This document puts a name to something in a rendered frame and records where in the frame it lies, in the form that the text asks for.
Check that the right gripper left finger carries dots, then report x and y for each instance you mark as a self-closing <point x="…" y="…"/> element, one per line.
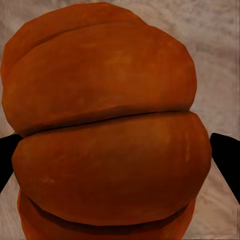
<point x="8" y="146"/>

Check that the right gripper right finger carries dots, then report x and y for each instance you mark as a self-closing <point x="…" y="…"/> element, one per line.
<point x="226" y="154"/>

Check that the pumpkin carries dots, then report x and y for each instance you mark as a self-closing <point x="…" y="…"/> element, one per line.
<point x="110" y="148"/>

